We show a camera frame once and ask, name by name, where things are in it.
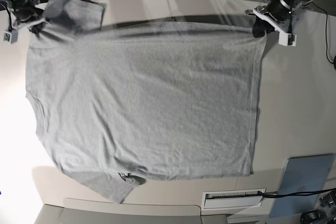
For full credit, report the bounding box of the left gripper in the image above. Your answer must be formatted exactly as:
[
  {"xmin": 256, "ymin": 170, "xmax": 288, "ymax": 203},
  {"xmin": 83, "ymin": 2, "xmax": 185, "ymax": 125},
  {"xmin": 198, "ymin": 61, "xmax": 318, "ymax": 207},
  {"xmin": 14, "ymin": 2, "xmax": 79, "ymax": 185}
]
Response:
[{"xmin": 245, "ymin": 0, "xmax": 299, "ymax": 38}]

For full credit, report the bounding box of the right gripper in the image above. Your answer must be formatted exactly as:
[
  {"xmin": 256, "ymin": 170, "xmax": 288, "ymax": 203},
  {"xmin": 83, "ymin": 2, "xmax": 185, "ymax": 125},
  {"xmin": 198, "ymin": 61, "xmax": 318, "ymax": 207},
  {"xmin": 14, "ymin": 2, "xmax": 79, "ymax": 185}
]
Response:
[{"xmin": 10, "ymin": 0, "xmax": 48, "ymax": 30}]

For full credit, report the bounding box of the grey T-shirt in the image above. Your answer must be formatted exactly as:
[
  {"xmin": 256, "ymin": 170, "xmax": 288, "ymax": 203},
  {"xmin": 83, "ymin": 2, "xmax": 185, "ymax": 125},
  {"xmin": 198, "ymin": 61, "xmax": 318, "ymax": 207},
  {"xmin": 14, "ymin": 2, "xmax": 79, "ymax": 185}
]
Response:
[{"xmin": 26, "ymin": 0, "xmax": 267, "ymax": 203}]

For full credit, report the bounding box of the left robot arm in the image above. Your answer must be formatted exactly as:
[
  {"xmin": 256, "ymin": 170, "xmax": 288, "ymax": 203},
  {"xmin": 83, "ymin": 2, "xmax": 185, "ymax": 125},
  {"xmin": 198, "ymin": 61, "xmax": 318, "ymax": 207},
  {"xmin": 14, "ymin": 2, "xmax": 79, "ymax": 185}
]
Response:
[{"xmin": 246, "ymin": 0, "xmax": 313, "ymax": 38}]

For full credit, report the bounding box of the blue-grey panel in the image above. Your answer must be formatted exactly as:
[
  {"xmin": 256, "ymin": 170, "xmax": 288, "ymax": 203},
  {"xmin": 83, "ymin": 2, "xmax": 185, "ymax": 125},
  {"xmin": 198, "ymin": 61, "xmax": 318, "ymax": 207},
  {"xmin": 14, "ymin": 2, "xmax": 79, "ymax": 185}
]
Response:
[{"xmin": 268, "ymin": 153, "xmax": 335, "ymax": 218}]

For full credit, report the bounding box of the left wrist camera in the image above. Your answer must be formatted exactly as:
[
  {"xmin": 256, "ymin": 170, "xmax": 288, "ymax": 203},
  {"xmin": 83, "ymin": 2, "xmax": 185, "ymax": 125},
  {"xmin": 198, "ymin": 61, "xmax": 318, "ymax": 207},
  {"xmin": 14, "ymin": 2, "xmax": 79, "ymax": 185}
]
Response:
[{"xmin": 278, "ymin": 33, "xmax": 297, "ymax": 47}]

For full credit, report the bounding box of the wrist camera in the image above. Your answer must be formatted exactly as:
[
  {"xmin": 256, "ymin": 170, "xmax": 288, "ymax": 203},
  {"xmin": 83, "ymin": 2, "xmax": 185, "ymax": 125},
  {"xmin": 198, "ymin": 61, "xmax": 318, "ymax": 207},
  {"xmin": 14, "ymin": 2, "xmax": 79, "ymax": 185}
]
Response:
[
  {"xmin": 278, "ymin": 33, "xmax": 297, "ymax": 47},
  {"xmin": 3, "ymin": 29, "xmax": 18, "ymax": 44}
]

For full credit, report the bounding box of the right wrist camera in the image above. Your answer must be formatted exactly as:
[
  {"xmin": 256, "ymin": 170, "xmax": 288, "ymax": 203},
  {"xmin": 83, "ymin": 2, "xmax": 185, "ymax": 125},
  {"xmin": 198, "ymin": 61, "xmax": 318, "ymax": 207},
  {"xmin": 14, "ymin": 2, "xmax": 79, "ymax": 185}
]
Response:
[{"xmin": 3, "ymin": 29, "xmax": 18, "ymax": 44}]

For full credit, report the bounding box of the black side cable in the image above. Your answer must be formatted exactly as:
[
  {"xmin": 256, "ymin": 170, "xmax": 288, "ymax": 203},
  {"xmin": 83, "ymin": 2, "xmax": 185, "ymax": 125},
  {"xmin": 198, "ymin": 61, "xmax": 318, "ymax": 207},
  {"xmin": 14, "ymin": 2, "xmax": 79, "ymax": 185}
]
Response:
[{"xmin": 309, "ymin": 1, "xmax": 336, "ymax": 65}]

